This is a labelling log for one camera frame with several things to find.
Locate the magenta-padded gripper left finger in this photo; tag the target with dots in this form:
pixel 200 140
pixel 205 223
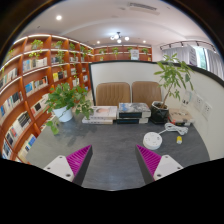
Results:
pixel 58 166

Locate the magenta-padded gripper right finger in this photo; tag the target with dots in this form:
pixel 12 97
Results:
pixel 166 166

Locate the round white power strip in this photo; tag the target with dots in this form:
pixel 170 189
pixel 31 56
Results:
pixel 152 141

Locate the red and black book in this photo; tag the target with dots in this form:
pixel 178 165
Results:
pixel 183 123

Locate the large beige book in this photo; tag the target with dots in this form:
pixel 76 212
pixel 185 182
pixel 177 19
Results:
pixel 180 115

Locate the dark thick book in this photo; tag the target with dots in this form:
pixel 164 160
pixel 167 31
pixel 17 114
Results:
pixel 131 120

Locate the thin white book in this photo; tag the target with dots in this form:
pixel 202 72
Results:
pixel 96 121

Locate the grey photo cover book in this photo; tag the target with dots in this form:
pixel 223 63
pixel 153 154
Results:
pixel 134 109

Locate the leafy plant in white pot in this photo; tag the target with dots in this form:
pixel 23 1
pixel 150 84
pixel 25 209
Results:
pixel 65 100

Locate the white book with pink cover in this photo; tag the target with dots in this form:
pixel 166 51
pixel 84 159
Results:
pixel 104 112

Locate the clear acrylic sign stand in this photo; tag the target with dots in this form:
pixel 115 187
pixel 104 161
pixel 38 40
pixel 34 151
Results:
pixel 187 98

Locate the orange wooden bookshelf unit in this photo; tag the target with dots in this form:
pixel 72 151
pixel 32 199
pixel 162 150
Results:
pixel 26 90

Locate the tall plant in black pot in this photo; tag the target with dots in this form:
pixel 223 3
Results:
pixel 171 76

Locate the white curtain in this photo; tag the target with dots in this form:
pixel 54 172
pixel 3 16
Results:
pixel 180 55

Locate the white and purple placard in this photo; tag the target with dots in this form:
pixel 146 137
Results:
pixel 193 55

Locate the small white framed sign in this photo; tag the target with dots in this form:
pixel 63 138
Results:
pixel 134 54

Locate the black chandelier with round bulbs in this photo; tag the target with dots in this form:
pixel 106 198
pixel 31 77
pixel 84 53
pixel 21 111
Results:
pixel 119 37

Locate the recessed ceiling spotlights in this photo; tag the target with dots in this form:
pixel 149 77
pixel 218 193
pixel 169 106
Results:
pixel 59 17

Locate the ceiling air vent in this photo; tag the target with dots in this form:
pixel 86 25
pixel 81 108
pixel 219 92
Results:
pixel 144 8

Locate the white wall socket plate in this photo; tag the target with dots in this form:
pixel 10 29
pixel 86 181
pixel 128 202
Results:
pixel 207 110
pixel 199 102

